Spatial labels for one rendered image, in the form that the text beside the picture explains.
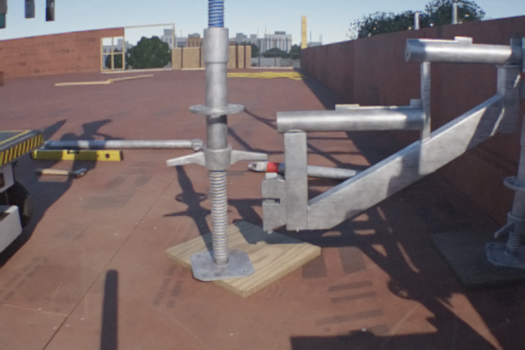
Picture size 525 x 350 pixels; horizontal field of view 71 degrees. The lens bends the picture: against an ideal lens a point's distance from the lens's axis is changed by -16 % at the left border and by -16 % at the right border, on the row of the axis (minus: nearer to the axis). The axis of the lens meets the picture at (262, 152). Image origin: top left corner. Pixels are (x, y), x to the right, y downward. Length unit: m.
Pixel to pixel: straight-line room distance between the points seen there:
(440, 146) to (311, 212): 0.34
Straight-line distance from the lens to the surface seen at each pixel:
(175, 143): 2.44
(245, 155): 1.00
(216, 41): 0.93
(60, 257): 1.25
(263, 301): 0.97
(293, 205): 0.99
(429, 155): 1.02
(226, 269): 1.06
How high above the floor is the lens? 0.53
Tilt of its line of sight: 13 degrees down
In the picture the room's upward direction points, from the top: straight up
